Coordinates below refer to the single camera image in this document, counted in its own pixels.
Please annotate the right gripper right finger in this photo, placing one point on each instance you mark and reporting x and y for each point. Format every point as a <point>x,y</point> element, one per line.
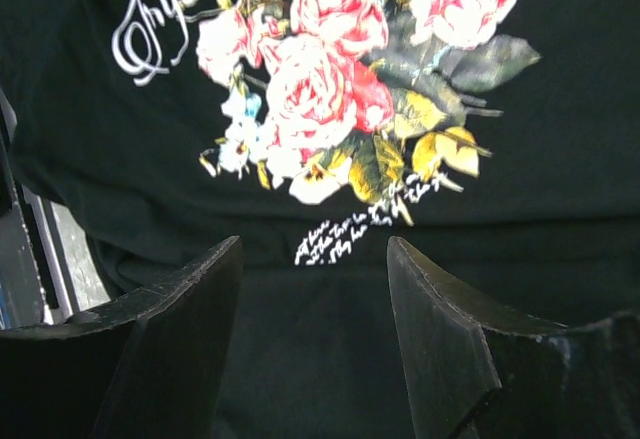
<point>475,368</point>

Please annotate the black printed t-shirt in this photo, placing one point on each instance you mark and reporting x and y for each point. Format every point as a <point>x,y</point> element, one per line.
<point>499,137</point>

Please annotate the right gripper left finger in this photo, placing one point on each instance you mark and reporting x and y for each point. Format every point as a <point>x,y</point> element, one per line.
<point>148,364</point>

